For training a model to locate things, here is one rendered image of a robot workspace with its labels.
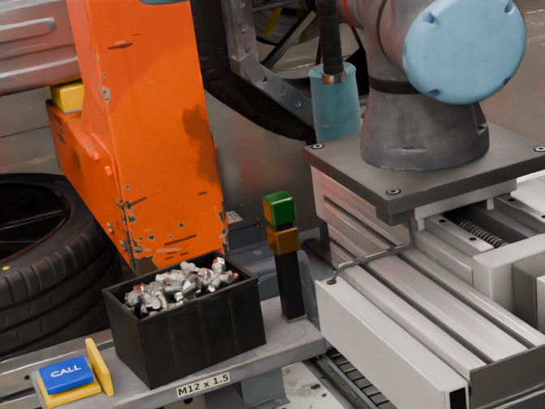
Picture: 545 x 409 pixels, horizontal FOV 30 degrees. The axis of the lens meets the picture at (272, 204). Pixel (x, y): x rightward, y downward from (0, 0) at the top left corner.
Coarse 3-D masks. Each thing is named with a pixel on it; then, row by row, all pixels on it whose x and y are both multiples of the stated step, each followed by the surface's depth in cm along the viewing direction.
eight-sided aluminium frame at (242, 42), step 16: (224, 0) 192; (240, 0) 189; (224, 16) 194; (240, 16) 190; (240, 32) 191; (240, 48) 192; (256, 48) 193; (240, 64) 192; (256, 64) 193; (256, 80) 194; (272, 80) 196; (272, 96) 197; (288, 96) 198; (304, 96) 200; (368, 96) 211; (304, 112) 201
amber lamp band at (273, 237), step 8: (272, 232) 156; (280, 232) 155; (288, 232) 156; (296, 232) 156; (272, 240) 156; (280, 240) 155; (288, 240) 156; (296, 240) 157; (272, 248) 158; (280, 248) 156; (288, 248) 156; (296, 248) 157
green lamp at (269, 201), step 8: (280, 192) 157; (264, 200) 155; (272, 200) 154; (280, 200) 154; (288, 200) 154; (264, 208) 156; (272, 208) 153; (280, 208) 154; (288, 208) 154; (264, 216) 157; (272, 216) 154; (280, 216) 154; (288, 216) 155; (272, 224) 155; (280, 224) 155
